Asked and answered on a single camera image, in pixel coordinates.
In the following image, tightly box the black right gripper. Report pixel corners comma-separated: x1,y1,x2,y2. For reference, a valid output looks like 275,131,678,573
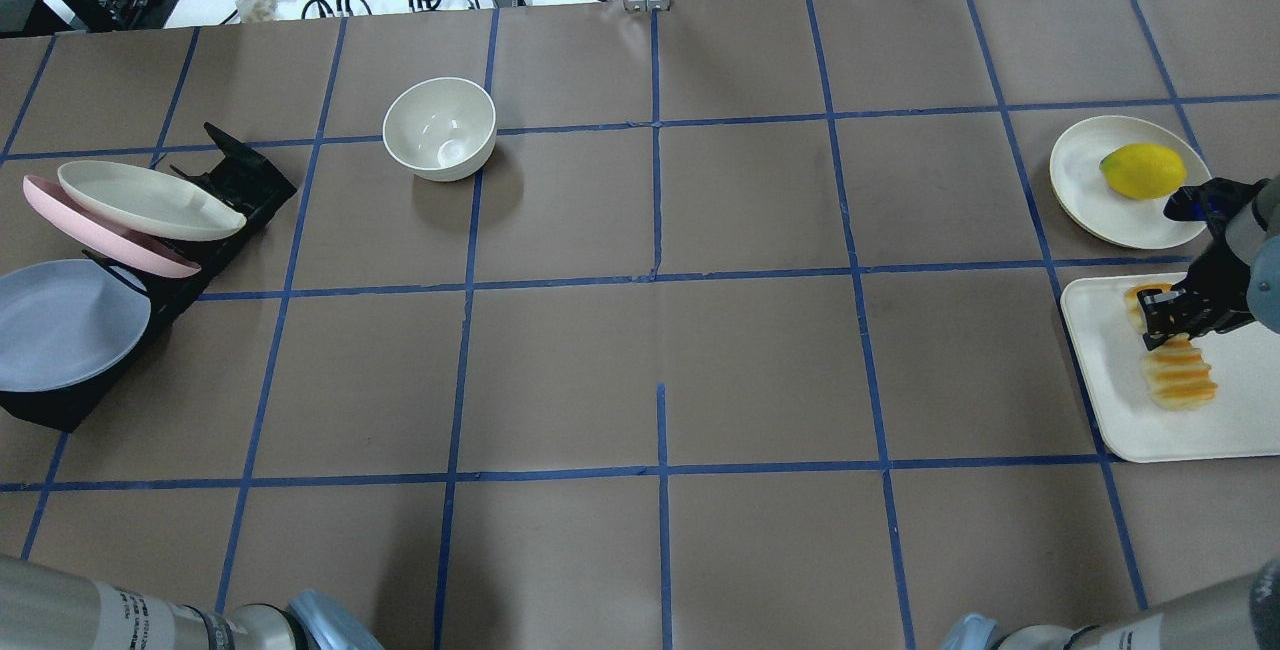
1138,243,1256,351

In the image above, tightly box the blue plate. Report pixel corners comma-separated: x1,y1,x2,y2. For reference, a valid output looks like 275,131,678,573
1,258,151,392

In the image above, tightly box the black plate rack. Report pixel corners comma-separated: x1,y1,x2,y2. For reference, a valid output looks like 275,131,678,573
1,125,297,432

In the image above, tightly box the cream bowl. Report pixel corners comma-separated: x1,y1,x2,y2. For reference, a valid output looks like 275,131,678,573
381,77,497,182

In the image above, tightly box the cream rectangular tray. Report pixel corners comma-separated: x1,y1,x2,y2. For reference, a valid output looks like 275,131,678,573
1060,273,1279,463

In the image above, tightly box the yellow lemon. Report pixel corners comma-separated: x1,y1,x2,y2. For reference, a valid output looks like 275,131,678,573
1100,143,1188,200

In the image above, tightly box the cream plate in rack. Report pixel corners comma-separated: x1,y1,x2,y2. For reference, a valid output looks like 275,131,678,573
58,161,247,243

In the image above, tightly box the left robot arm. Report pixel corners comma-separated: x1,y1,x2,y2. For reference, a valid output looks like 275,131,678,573
1,555,383,649

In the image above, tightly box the cream plate under lemon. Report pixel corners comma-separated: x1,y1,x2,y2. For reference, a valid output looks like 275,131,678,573
1050,114,1211,250

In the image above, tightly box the pink plate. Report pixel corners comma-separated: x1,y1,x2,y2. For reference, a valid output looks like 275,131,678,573
22,175,201,278

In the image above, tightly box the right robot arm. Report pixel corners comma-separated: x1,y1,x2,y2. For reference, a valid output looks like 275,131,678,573
941,179,1279,649

